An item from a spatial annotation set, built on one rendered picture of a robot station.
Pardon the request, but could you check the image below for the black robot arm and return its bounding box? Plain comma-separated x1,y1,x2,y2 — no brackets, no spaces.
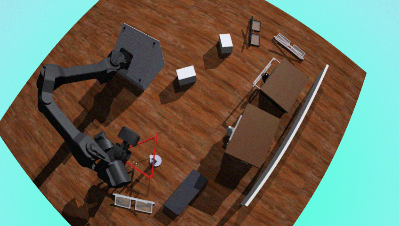
36,48,133,189

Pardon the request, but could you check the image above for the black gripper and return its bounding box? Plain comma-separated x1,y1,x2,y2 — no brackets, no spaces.
97,126,140,184

